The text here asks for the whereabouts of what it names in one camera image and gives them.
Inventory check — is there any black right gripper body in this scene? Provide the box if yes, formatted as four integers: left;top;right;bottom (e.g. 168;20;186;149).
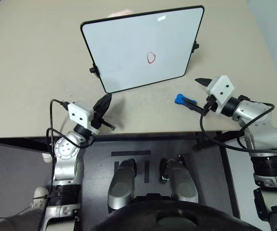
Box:
202;95;218;114

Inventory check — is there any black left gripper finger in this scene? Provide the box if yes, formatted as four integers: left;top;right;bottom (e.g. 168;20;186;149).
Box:
101;93;113;117
93;94;109;116

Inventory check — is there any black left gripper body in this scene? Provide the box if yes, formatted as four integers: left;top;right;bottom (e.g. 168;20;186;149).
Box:
91;112;116;131

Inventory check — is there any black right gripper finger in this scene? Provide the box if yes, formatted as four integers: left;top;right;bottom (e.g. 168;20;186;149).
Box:
194;77;213;88
185;98;206;114

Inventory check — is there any black framed whiteboard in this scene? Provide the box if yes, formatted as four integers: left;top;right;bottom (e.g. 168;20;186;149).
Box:
80;5;205;94

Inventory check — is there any bare person hand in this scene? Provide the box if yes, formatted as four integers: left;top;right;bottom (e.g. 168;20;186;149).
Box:
107;9;134;19

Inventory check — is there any black table clamp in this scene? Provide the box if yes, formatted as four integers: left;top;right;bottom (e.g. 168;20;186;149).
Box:
192;133;224;152

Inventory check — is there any black floor platform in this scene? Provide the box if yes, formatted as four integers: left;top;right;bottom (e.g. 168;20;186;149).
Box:
80;131;240;219

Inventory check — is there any white sneaker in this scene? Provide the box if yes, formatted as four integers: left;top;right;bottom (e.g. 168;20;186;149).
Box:
31;186;50;210
42;152;54;165

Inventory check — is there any grey left robot leg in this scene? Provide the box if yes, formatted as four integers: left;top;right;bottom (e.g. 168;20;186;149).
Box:
107;158;138;214

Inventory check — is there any grey robot leg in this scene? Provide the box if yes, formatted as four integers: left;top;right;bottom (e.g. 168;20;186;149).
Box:
159;156;200;205
107;158;138;214

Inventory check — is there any grey right robot leg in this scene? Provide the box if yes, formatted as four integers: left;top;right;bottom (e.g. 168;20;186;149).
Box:
159;156;200;205

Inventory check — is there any black rounded robot torso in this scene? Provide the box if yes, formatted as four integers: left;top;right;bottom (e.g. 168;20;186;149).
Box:
89;201;258;231

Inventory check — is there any grey trouser leg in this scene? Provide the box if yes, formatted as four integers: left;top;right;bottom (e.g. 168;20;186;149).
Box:
0;208;44;231

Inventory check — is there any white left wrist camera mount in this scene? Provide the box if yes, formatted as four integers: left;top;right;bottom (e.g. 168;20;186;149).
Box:
67;101;99;134

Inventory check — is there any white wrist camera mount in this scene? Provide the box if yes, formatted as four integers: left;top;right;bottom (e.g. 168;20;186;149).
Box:
205;75;236;114
67;101;99;134

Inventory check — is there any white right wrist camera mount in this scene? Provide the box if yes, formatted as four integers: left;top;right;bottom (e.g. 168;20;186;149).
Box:
205;75;236;114

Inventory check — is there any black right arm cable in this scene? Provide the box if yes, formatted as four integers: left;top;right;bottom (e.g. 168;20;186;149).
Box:
199;103;277;152

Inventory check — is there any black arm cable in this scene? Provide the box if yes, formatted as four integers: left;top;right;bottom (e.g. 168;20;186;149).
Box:
46;99;70;157
199;103;277;152

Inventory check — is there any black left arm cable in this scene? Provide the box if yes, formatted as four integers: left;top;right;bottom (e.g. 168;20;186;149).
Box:
46;99;70;157

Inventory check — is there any thin black floor cable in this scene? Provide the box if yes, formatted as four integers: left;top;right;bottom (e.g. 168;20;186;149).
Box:
0;203;35;219

